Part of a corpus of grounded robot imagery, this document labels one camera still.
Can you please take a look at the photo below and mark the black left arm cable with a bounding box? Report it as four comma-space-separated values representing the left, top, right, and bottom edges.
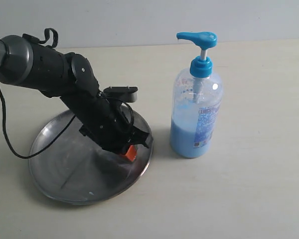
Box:
0, 74, 78, 159

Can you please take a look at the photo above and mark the blue soap pump bottle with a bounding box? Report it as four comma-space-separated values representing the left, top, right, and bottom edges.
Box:
170, 32, 224, 158

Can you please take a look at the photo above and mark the round stainless steel plate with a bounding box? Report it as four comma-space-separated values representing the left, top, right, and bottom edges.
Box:
28, 110, 153, 205

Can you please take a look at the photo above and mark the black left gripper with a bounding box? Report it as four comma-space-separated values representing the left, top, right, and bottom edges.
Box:
78, 109, 152, 161

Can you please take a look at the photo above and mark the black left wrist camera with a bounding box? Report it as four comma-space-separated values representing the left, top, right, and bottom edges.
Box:
103, 86, 138, 103

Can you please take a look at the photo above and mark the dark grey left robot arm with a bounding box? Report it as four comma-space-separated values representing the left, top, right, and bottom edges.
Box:
0, 28, 152, 161

